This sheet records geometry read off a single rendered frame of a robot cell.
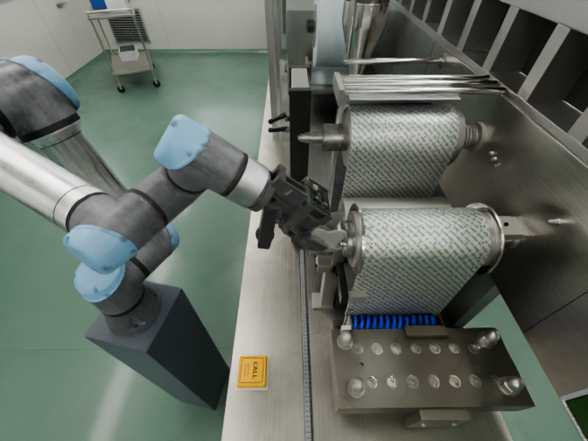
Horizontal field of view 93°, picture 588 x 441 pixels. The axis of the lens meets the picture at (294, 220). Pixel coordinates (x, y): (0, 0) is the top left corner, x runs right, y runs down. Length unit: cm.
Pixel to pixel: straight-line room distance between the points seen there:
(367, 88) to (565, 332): 57
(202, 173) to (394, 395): 57
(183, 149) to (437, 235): 45
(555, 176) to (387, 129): 30
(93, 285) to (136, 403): 118
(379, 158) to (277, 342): 55
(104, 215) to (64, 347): 182
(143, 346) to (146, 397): 97
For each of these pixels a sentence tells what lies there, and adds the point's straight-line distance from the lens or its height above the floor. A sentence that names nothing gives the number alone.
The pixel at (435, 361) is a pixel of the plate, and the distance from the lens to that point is 76.
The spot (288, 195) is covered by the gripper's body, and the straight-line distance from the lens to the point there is 44.
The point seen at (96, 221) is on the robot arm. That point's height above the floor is 143.
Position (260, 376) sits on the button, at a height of 92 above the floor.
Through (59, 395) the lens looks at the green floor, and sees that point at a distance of 212.
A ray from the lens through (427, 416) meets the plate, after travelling 74.
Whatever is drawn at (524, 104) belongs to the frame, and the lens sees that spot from 75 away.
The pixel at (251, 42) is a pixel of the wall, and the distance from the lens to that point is 610.
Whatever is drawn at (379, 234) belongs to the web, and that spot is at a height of 130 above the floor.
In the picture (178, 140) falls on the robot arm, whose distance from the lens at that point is 40.
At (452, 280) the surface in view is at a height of 119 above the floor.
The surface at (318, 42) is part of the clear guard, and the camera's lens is 138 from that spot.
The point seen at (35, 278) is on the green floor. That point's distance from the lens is 268.
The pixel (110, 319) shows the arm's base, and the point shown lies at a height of 97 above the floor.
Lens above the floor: 170
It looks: 47 degrees down
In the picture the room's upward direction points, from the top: straight up
